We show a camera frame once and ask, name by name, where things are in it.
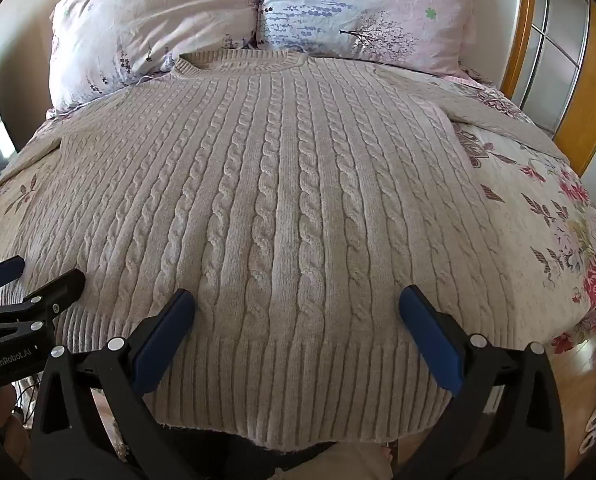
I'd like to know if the beige cloth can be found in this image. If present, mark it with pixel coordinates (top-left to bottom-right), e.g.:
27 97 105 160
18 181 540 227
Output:
273 440 397 480

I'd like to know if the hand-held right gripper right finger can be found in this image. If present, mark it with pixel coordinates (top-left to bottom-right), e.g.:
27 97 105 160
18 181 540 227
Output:
399 285 568 480

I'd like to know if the pink lavender print pillow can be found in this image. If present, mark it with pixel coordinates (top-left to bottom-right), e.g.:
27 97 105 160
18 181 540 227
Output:
48 0 262 113
255 0 479 82

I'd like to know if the wooden framed glass door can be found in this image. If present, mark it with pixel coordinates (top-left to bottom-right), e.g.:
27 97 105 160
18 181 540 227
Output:
499 0 596 179

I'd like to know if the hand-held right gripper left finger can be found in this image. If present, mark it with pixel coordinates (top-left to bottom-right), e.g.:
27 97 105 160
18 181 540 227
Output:
28 288 196 480

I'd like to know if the beige cable knit sweater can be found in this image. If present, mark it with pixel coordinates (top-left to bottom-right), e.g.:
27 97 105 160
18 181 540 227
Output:
0 50 586 453

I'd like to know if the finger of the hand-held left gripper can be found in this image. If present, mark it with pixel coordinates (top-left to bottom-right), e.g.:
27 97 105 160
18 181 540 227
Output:
0 256 25 293
0 268 87 331

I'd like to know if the floral bed sheet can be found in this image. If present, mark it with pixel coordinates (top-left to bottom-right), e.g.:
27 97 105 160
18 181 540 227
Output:
0 72 596 357

